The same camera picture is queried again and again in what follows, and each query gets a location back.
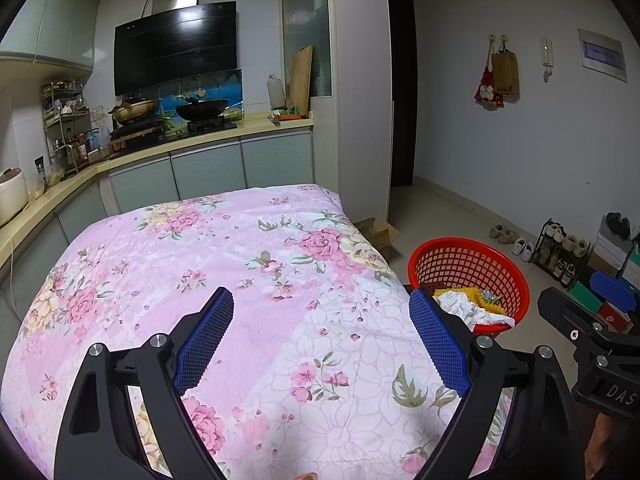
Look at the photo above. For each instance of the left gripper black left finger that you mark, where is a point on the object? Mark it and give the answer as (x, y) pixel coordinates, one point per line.
(167, 366)

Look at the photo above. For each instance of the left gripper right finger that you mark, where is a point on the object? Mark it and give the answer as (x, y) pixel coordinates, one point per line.
(476, 368)

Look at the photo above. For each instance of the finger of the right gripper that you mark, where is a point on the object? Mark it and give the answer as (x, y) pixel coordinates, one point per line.
(614, 292)

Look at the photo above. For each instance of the white plastic bag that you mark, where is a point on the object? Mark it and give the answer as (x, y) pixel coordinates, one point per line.
(456, 304)

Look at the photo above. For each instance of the right human hand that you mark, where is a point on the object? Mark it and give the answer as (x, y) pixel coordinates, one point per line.
(599, 461)

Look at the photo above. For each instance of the left human hand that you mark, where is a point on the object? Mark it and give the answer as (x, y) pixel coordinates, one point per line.
(307, 476)

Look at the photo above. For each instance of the stacked coloured boxes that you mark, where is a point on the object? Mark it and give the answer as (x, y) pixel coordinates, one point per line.
(616, 253)

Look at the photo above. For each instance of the black shoe rack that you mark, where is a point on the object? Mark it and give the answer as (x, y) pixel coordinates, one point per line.
(559, 254)

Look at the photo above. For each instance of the red plastic mesh basket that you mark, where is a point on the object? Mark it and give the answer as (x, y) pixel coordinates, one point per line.
(454, 262)

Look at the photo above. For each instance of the white sneakers pair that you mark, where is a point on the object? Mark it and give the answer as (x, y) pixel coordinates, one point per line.
(523, 248)

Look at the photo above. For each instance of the beige slippers pair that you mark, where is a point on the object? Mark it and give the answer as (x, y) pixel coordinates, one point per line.
(503, 234)

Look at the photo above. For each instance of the pink floral quilt cover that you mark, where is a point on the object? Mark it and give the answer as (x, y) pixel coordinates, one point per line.
(286, 335)

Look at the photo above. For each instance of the cardboard box on floor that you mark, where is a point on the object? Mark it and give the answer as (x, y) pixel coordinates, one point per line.
(380, 234)

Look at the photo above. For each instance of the white rice cooker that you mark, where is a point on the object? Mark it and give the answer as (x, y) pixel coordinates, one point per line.
(13, 194)

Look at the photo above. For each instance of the red hanging decoration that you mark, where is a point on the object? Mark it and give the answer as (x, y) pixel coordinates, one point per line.
(486, 94)

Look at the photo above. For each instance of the golden pan on stove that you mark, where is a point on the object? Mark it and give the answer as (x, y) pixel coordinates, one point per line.
(126, 112)

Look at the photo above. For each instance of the black wok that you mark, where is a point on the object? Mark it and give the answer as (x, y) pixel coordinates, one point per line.
(196, 110)

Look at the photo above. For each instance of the metal spice rack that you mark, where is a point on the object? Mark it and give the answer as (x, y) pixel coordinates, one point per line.
(76, 134)

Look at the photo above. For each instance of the white plastic jug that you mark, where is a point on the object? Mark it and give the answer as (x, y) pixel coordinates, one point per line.
(276, 93)

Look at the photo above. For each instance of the black range hood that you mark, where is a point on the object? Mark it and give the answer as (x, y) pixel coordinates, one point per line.
(175, 44)

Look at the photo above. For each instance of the wooden cutting board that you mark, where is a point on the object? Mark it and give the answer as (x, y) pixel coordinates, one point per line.
(298, 95)

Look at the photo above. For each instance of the wall electrical panel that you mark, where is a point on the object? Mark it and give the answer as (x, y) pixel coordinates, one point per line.
(602, 54)

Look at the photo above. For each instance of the white wall intercom phone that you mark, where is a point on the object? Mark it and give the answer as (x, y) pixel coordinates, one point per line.
(546, 57)

